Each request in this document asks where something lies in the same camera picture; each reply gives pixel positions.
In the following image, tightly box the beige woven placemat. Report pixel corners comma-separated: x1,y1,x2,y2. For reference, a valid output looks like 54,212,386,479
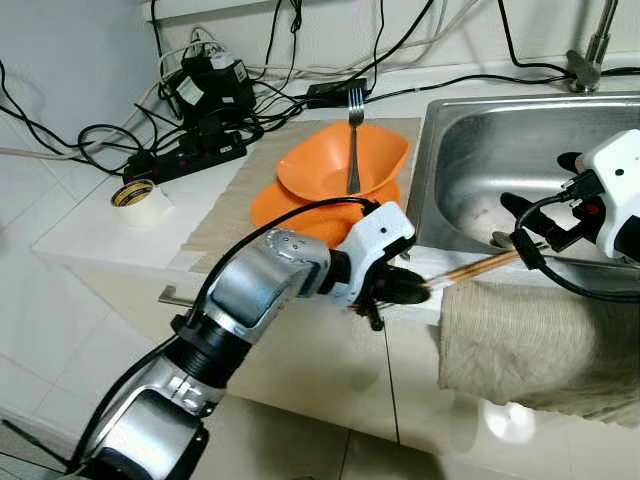
185,118,421,273

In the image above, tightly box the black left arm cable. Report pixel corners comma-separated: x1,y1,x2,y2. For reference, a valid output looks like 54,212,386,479
75,195,381,471

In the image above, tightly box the steel fork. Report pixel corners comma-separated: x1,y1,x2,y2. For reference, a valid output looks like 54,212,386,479
345,88,366,194

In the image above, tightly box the black power supply box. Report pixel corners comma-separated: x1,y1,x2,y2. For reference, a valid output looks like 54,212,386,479
165,45,259,126

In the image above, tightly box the steel faucet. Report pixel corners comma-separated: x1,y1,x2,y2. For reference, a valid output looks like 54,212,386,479
565,0,619,94

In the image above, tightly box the black power adapter brick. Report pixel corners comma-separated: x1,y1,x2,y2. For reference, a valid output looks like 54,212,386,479
305,78,369,109

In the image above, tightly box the orange plastic plate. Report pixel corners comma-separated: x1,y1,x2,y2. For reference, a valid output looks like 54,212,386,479
250,178,401,251

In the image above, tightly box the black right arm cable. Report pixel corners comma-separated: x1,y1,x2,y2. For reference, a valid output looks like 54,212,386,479
508,190,640,303

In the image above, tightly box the orange plastic bowl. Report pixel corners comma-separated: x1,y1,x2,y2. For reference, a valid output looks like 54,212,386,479
275,122,411,201

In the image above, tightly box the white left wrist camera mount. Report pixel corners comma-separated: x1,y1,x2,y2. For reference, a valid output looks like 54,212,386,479
335,200,416,306

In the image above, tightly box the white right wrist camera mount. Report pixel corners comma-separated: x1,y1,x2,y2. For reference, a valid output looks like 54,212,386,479
575,128,640,236

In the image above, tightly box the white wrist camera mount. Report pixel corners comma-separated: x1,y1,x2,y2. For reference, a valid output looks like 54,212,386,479
575,128,640,236
335,200,416,306

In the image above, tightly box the white cabinet door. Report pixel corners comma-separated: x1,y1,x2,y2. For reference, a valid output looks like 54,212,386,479
385,320,640,480
100,290,401,446

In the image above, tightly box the white tape roll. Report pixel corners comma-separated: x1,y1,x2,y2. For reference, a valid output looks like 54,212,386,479
110,178,173,226

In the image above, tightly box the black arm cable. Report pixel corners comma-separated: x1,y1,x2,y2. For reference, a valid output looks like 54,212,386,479
75,195,381,471
508,190,640,303

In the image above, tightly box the black power strip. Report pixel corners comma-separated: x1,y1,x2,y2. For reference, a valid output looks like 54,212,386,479
122,130,249,183

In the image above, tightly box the beige hanging towel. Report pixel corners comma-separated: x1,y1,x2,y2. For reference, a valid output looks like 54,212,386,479
438,280,640,426

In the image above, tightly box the stainless steel sink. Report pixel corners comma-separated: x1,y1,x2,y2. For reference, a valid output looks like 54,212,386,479
405,93,640,271

